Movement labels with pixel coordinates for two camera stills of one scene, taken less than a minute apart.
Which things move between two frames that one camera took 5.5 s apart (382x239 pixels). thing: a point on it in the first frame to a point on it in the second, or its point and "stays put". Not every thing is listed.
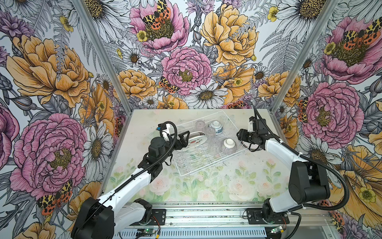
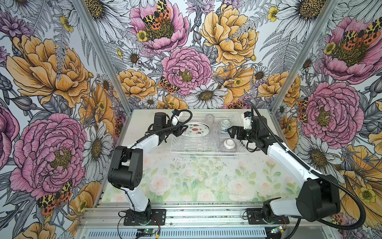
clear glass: x=200 y=125 to x=209 y=119
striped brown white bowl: x=229 y=146 stays put
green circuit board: x=149 y=230 stays put
